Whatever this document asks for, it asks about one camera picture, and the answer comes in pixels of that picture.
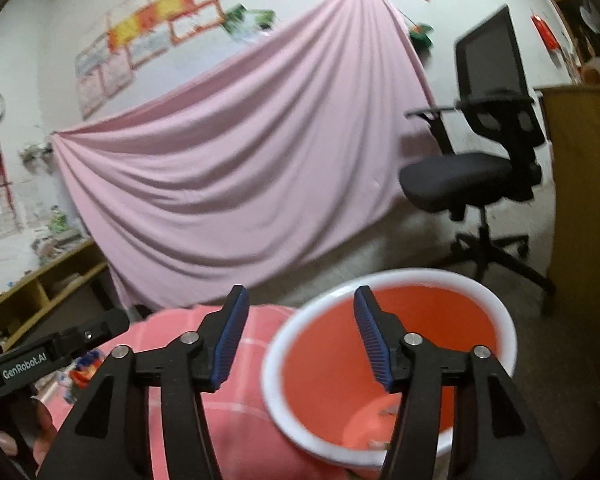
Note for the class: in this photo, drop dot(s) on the blue cartoon snack packet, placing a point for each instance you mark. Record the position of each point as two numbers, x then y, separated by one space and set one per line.
82 372

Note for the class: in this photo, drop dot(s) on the row of wall certificates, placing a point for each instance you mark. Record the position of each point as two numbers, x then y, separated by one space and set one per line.
145 35

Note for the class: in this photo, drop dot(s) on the pile of papers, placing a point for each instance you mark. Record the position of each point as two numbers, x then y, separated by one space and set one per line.
60 245

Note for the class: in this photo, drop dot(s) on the small red wall hanging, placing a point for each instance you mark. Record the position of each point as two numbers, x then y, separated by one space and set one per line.
545 32

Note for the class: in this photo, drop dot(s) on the pink hanging cloth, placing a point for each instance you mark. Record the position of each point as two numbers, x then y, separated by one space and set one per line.
230 160

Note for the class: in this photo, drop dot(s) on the green wall photos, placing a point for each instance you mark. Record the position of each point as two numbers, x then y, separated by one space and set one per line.
245 20

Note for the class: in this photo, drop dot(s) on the white wall calendar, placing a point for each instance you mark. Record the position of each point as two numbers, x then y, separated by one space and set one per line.
17 210

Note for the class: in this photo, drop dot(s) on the red bucket with white rim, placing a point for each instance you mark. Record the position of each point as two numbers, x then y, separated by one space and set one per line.
330 360

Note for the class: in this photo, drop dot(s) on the green wall ornament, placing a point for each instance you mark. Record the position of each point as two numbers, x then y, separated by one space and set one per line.
420 35

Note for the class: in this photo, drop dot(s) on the wooden cabinet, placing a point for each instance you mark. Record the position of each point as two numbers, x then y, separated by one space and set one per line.
585 185

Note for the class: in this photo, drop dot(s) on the black office chair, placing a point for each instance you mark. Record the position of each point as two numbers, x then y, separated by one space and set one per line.
455 175

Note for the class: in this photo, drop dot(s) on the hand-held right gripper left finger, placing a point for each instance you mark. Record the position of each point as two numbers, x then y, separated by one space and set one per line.
225 345

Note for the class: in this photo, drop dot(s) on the grey wall hooks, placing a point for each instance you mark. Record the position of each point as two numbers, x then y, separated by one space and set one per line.
35 155

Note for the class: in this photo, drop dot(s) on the green jar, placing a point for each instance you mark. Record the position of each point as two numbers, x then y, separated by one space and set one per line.
57 220

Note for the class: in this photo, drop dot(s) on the pink checked tablecloth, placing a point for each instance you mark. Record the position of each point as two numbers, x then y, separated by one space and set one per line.
240 435

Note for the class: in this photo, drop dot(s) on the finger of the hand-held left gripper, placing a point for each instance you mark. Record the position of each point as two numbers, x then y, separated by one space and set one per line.
107 324

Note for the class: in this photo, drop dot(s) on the wooden wall shelf unit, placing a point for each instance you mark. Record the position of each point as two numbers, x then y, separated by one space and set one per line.
55 275

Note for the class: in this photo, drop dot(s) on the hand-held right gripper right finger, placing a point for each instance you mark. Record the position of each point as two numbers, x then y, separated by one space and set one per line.
375 340

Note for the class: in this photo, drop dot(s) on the person's left hand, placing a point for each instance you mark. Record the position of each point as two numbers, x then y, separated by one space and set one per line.
45 425

